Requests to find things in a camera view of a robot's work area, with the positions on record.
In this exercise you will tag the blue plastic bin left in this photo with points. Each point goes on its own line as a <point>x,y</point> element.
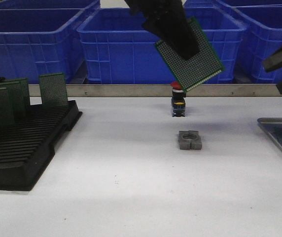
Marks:
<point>40,41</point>

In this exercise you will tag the black slotted board rack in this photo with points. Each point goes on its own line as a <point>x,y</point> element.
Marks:
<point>28,147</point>

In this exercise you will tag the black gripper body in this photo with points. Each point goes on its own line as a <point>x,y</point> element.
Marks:
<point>151,7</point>

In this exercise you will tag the blue bin back left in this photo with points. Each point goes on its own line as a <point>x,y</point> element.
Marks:
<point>48,4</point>

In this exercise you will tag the red emergency stop button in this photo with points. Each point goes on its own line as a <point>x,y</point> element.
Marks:
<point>178,100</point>

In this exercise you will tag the grey metal clamp block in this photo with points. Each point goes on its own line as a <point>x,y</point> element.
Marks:
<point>189,140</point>

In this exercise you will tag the blue plastic bin centre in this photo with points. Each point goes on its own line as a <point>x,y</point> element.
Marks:
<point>117,50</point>

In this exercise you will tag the blue plastic bin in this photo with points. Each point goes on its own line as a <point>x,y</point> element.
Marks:
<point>40,41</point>
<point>117,50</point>
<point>263,36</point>

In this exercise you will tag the blue plastic bin right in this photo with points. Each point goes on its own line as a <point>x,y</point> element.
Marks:
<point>263,36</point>

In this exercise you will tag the blue bin back right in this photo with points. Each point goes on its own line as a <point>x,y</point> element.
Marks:
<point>229,3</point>

